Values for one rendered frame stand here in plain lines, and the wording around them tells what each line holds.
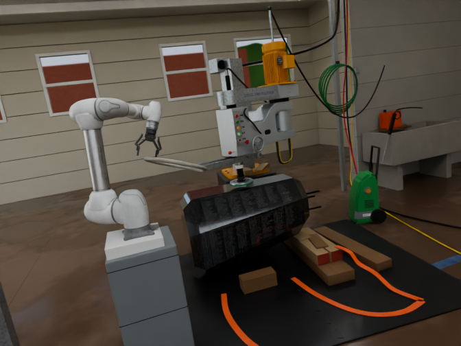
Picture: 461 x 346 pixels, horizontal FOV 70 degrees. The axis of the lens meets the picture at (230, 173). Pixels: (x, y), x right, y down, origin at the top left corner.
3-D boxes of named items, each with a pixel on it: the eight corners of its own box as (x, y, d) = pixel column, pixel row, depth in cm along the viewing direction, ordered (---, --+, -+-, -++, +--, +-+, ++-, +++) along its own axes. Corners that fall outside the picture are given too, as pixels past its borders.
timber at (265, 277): (244, 294, 270) (242, 281, 267) (240, 287, 281) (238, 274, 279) (278, 285, 277) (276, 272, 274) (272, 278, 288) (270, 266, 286)
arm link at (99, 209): (114, 227, 195) (81, 228, 200) (127, 219, 211) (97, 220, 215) (92, 96, 184) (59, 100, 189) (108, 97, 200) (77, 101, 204)
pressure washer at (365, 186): (375, 213, 407) (372, 144, 390) (387, 222, 373) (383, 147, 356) (346, 216, 410) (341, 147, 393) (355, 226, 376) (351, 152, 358)
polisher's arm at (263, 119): (282, 146, 354) (277, 100, 344) (300, 146, 337) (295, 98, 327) (232, 160, 307) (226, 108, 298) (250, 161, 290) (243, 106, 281)
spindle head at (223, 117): (249, 152, 322) (243, 106, 313) (265, 152, 306) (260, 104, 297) (221, 159, 299) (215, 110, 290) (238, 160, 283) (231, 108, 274)
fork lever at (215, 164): (249, 156, 320) (248, 151, 320) (263, 156, 306) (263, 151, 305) (191, 170, 276) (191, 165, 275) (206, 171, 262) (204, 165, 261)
